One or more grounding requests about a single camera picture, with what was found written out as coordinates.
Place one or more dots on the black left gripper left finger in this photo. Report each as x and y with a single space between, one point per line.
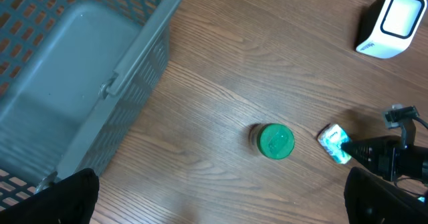
70 201

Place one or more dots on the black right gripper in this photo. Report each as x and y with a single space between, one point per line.
392 156

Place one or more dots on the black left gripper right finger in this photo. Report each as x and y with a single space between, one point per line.
369 199

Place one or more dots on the teal tissue pack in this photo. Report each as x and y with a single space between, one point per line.
331 139

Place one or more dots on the white barcode scanner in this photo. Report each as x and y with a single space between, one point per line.
388 27

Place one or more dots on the green lid jar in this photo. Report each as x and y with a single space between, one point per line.
274 141

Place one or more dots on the grey plastic basket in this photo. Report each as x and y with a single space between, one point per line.
75 75

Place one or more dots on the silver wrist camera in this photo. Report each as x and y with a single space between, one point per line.
398 113

